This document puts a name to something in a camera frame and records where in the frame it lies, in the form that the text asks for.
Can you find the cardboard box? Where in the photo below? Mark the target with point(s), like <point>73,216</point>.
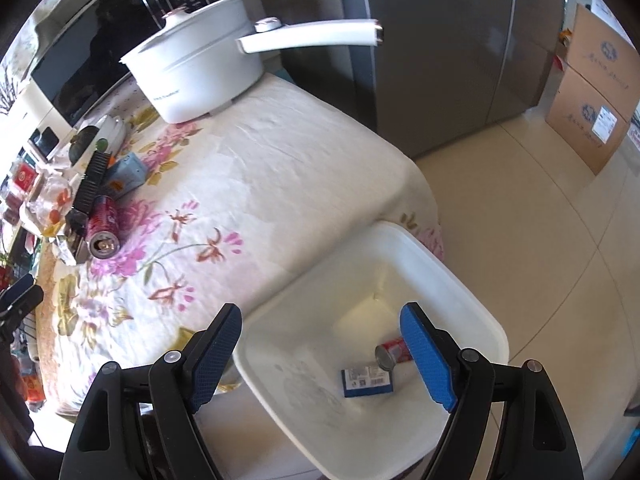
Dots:
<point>597,55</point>
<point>585,125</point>

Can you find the small blue box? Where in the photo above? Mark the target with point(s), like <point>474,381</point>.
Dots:
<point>366,381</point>

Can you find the black ribbed strip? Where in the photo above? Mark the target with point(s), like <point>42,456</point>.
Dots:
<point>92,180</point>

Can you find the tangerine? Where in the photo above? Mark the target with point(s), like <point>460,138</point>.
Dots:
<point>52,217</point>
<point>62,194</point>

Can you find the glass jar with cork lid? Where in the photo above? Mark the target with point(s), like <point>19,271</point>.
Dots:
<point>47,200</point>

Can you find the stack of white bowls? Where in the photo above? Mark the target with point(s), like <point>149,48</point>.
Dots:
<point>115,132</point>

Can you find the white plastic bag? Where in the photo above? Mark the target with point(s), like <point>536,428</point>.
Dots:
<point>65,254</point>

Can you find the white electric pot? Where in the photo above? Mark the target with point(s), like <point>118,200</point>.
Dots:
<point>195,75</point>

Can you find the floral microwave cover cloth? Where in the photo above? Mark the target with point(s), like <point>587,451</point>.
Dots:
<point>65,5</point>

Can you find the floral tablecloth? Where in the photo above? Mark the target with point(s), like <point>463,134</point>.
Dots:
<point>250,175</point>

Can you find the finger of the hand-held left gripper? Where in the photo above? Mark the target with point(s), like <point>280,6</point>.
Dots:
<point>20,300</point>

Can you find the white plastic bin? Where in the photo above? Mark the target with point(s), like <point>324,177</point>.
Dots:
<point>310,320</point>

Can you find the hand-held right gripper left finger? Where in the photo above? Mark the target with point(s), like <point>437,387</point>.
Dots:
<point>217,360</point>

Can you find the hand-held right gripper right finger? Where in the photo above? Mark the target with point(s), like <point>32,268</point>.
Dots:
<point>425,360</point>

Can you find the blue drink carton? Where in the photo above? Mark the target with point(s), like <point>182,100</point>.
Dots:
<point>126,175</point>

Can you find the black microwave oven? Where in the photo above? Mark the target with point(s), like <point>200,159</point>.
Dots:
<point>95,60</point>

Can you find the small red can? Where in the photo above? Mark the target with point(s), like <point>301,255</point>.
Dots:
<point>395,352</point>

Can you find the red drink can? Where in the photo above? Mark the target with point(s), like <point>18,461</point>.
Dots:
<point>102,222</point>

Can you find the grey refrigerator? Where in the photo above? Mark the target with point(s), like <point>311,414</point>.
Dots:
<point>440,50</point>

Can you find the red label jar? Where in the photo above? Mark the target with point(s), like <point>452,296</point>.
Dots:
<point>22,178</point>

